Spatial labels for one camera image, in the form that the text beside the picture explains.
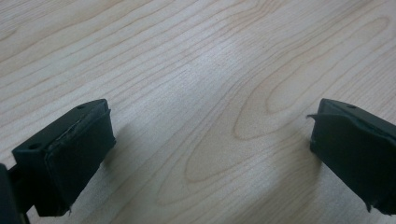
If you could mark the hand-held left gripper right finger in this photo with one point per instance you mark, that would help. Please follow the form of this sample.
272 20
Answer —
358 149

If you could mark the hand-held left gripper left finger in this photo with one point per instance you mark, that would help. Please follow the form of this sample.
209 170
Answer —
68 155

